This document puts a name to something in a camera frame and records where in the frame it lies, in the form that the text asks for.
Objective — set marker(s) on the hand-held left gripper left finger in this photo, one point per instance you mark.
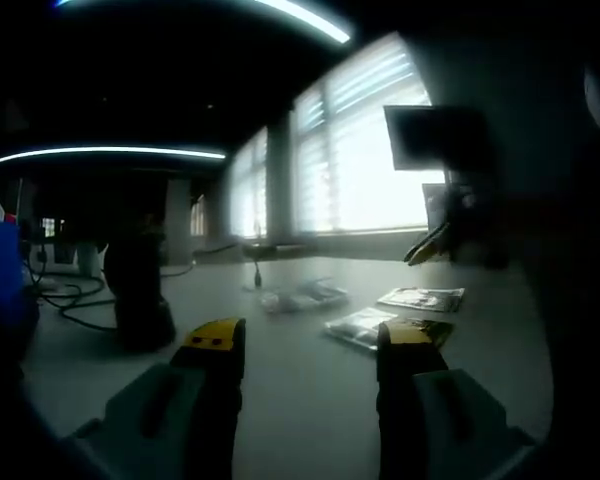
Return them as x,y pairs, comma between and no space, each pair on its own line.
195,400

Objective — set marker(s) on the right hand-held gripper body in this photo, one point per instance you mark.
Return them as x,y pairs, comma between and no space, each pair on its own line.
475,225

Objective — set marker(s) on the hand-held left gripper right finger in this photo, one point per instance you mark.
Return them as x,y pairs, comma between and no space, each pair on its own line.
405,400

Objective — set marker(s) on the green print foil sheet goods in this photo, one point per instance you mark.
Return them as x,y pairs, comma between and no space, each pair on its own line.
440,331

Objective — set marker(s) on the silver foil sheet goods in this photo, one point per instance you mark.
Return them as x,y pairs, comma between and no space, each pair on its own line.
355,327

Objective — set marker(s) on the clear blue red sheet goods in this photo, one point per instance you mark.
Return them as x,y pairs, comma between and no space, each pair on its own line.
325,296

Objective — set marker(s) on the white table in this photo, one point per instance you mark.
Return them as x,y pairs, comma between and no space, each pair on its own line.
305,400

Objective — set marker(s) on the black monitor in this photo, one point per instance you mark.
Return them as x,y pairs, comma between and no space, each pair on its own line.
430,135

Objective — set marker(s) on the black barcode scanner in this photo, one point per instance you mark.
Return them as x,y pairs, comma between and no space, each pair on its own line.
137,305

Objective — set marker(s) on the person's dark clothing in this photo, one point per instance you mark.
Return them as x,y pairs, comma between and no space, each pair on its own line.
570,300

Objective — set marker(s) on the white plant pot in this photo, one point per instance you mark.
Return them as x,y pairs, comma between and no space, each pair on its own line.
87,260

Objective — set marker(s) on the long curved ceiling light strip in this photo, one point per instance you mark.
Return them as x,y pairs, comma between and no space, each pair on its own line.
325,30

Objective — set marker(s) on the blue plastic crate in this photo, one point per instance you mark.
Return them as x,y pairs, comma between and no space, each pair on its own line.
0,270

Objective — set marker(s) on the straight ceiling light strip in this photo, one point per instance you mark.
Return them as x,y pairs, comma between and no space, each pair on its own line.
105,150

